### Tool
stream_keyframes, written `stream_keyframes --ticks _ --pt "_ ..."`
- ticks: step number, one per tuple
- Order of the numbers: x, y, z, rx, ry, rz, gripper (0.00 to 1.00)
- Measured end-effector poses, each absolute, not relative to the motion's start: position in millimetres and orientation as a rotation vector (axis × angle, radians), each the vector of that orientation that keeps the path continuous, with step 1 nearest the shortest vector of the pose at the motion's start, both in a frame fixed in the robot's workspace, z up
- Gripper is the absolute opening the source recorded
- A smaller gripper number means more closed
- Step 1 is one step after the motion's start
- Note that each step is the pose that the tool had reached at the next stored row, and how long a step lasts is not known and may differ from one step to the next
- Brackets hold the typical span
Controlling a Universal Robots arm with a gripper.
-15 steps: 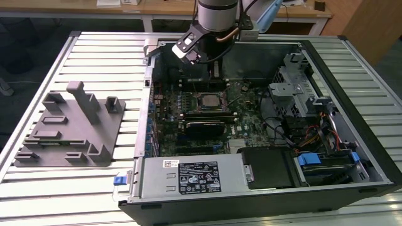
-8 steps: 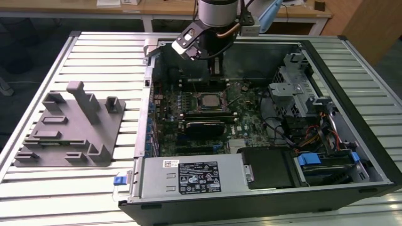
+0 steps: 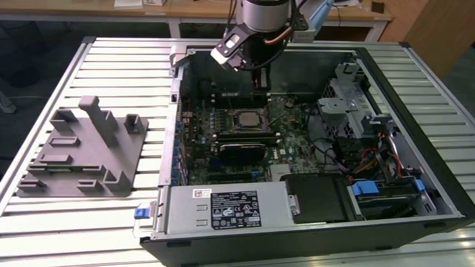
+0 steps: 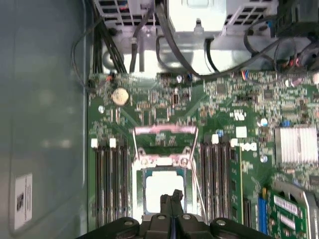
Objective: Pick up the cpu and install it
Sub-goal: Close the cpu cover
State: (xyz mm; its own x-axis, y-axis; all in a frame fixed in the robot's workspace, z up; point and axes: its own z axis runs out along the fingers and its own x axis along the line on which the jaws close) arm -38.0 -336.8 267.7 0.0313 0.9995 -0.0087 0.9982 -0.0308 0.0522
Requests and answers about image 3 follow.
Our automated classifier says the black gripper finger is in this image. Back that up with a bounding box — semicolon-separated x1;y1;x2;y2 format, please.
253;68;270;90

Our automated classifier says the silver CPU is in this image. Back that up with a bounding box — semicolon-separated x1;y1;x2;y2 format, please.
237;110;263;127

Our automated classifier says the CPU socket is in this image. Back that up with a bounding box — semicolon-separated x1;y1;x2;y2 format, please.
230;108;270;131

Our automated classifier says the silver drive cage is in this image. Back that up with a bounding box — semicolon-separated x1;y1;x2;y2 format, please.
317;62;396;141

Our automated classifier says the black graphics card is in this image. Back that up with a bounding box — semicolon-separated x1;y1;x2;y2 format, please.
218;142;267;163

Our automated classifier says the green motherboard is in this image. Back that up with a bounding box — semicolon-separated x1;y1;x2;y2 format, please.
177;93;338;186

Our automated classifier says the silver chipset heatsink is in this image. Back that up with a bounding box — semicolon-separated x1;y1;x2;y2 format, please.
270;164;294;179

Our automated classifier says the black expansion slot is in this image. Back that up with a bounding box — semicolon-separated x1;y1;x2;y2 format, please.
207;173;254;181

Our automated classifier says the wooden desk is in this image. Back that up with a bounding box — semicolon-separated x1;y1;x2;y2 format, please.
0;0;396;42

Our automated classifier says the black plastic shroud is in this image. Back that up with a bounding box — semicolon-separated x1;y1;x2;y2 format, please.
281;172;365;225

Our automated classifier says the blue disk carrier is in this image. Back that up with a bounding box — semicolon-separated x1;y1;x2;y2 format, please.
352;180;381;199

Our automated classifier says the wooden cabinet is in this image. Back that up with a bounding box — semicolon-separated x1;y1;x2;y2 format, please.
378;0;475;80

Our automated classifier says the silver power supply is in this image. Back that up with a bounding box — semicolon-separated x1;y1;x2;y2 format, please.
150;183;300;240

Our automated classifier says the grey parts rack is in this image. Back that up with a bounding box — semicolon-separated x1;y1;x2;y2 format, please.
15;95;151;199

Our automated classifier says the black hard disk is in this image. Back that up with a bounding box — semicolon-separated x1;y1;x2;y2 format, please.
356;186;421;221

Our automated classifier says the black PC case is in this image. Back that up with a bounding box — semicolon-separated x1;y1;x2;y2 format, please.
139;44;475;267

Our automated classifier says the grey stand foot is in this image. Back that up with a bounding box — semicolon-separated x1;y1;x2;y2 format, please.
0;89;18;114

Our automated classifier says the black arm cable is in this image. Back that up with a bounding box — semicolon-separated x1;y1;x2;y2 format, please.
262;24;292;47

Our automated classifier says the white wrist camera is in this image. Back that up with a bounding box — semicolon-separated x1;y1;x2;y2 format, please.
210;27;249;73

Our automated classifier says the black wire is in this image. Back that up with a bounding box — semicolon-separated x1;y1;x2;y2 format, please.
312;136;354;180

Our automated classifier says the orange yellow wire bundle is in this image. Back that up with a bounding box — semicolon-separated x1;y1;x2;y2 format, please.
356;149;385;171

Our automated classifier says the red data wire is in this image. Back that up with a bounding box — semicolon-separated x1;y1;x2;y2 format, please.
393;151;405;179

